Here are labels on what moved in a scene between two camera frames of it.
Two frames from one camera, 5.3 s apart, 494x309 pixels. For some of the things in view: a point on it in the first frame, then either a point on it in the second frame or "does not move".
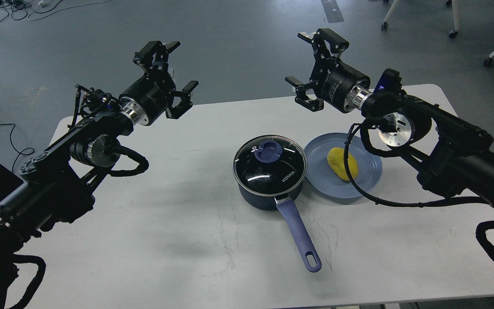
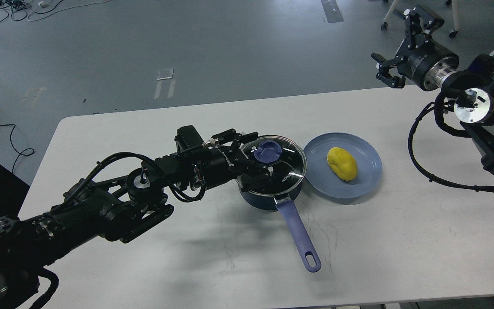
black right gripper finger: [301, 98] to [384, 76]
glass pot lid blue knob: [268, 151] does not move
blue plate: [322, 178] does not move
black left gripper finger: [176, 112] to [251, 174]
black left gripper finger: [153, 58] to [231, 135]
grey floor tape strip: [332, 11] does not move
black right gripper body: [344, 88] to [427, 63]
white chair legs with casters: [452, 34] does not move
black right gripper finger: [335, 43] to [429, 22]
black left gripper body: [148, 99] to [219, 165]
